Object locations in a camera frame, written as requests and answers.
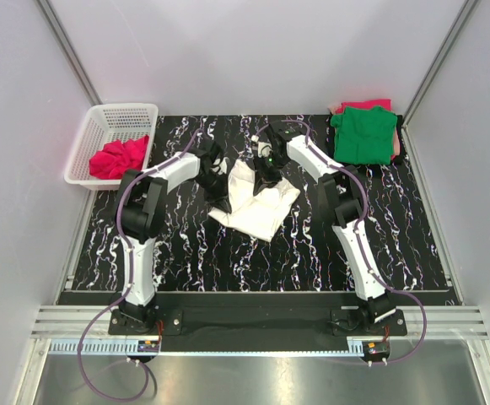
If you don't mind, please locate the white printed t-shirt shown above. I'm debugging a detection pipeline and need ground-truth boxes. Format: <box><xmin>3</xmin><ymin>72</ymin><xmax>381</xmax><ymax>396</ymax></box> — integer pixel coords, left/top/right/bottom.
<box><xmin>208</xmin><ymin>159</ymin><xmax>300</xmax><ymax>242</ymax></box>

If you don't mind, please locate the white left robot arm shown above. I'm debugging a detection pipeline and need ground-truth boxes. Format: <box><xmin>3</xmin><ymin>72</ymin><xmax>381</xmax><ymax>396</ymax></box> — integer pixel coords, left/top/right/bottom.
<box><xmin>115</xmin><ymin>140</ymin><xmax>232</xmax><ymax>323</ymax></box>

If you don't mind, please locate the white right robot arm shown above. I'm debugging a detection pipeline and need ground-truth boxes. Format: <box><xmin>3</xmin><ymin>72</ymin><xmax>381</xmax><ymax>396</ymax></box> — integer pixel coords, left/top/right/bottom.
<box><xmin>251</xmin><ymin>124</ymin><xmax>396</xmax><ymax>325</ymax></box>

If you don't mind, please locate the black marble pattern mat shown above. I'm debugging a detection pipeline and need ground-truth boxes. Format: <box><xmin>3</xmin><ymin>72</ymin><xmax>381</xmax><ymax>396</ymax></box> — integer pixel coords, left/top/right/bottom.
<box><xmin>58</xmin><ymin>116</ymin><xmax>459</xmax><ymax>305</ymax></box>

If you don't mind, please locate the folded green t-shirt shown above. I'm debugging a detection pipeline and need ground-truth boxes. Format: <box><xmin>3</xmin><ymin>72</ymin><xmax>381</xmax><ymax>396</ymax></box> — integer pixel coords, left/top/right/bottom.
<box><xmin>330</xmin><ymin>106</ymin><xmax>398</xmax><ymax>165</ymax></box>

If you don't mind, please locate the crumpled pink t-shirt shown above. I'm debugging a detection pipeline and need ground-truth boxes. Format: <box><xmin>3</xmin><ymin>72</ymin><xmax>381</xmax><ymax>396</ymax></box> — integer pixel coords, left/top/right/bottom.
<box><xmin>89</xmin><ymin>136</ymin><xmax>149</xmax><ymax>180</ymax></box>

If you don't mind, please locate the white plastic basket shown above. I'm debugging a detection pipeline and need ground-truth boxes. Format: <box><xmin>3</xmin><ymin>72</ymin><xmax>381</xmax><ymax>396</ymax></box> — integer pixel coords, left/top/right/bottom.
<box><xmin>64</xmin><ymin>103</ymin><xmax>159</xmax><ymax>191</ymax></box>

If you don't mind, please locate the folded peach t-shirt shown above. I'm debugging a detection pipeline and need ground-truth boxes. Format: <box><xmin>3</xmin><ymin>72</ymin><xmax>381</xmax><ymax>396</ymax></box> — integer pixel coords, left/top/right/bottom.
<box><xmin>391</xmin><ymin>127</ymin><xmax>401</xmax><ymax>160</ymax></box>

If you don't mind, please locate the folded red t-shirt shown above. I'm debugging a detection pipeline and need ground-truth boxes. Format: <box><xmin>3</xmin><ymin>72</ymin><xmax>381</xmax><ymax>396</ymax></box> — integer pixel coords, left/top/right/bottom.
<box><xmin>331</xmin><ymin>99</ymin><xmax>391</xmax><ymax>115</ymax></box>

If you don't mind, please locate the left controller board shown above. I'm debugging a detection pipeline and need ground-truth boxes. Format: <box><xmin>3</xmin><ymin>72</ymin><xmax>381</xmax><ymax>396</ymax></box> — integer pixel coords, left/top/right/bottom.
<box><xmin>137</xmin><ymin>340</ymin><xmax>160</xmax><ymax>353</ymax></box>

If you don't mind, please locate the controller board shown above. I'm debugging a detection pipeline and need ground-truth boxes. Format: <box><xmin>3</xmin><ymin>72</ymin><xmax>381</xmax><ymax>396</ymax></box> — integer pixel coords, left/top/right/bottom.
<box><xmin>363</xmin><ymin>341</ymin><xmax>390</xmax><ymax>357</ymax></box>
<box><xmin>137</xmin><ymin>340</ymin><xmax>160</xmax><ymax>353</ymax></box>

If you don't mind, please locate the right controller board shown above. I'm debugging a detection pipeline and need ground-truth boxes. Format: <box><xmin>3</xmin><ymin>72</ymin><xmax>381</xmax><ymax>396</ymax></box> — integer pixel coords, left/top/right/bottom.
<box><xmin>363</xmin><ymin>341</ymin><xmax>390</xmax><ymax>357</ymax></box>

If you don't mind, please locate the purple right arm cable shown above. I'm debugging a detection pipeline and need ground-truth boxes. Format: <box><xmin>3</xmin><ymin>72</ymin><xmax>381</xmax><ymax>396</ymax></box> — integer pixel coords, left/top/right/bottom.
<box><xmin>255</xmin><ymin>119</ymin><xmax>429</xmax><ymax>366</ymax></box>

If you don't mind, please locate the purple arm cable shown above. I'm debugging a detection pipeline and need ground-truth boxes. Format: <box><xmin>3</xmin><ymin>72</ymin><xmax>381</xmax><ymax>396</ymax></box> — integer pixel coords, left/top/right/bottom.
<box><xmin>77</xmin><ymin>129</ymin><xmax>203</xmax><ymax>401</ymax></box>
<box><xmin>255</xmin><ymin>119</ymin><xmax>429</xmax><ymax>366</ymax></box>

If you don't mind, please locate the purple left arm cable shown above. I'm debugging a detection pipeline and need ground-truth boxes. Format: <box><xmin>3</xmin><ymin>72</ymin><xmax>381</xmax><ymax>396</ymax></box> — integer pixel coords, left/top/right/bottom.
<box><xmin>77</xmin><ymin>129</ymin><xmax>203</xmax><ymax>401</ymax></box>

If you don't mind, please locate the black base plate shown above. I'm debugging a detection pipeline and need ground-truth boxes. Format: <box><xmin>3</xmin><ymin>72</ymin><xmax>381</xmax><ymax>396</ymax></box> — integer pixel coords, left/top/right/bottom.
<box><xmin>109</xmin><ymin>293</ymin><xmax>407</xmax><ymax>355</ymax></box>

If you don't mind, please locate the aluminium rail frame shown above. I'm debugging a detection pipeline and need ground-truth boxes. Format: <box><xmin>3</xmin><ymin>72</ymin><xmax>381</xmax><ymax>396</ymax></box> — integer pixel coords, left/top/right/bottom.
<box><xmin>14</xmin><ymin>296</ymin><xmax>490</xmax><ymax>404</ymax></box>

